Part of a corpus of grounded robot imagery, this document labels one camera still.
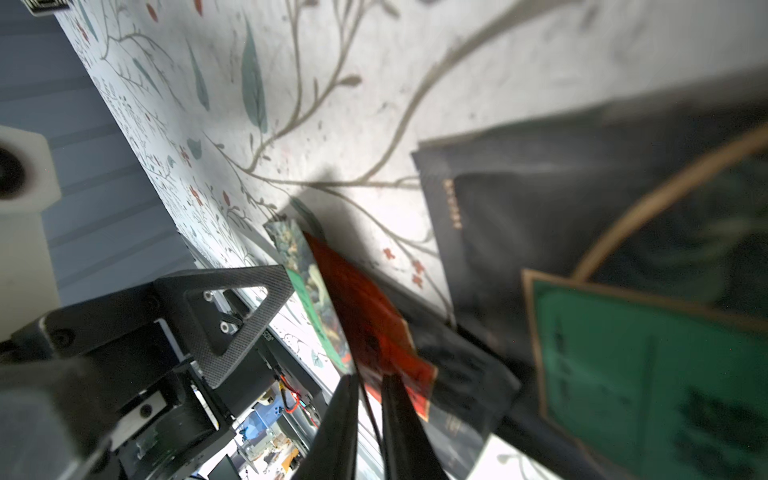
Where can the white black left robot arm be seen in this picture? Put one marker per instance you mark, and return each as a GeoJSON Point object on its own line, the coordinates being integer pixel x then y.
{"type": "Point", "coordinates": [175, 426]}

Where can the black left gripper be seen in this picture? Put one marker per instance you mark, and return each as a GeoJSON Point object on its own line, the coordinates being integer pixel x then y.
{"type": "Point", "coordinates": [67, 376]}

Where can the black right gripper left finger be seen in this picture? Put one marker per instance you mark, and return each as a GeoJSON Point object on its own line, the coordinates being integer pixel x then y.
{"type": "Point", "coordinates": [333, 453]}

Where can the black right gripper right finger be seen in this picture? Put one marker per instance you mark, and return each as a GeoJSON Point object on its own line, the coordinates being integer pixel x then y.
{"type": "Point", "coordinates": [407, 452]}

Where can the red tea bag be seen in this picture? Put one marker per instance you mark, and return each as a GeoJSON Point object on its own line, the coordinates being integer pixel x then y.
{"type": "Point", "coordinates": [460, 392]}

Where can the green tea bag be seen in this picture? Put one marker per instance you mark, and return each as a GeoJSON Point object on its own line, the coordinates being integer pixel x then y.
{"type": "Point", "coordinates": [615, 259]}
{"type": "Point", "coordinates": [295, 254]}

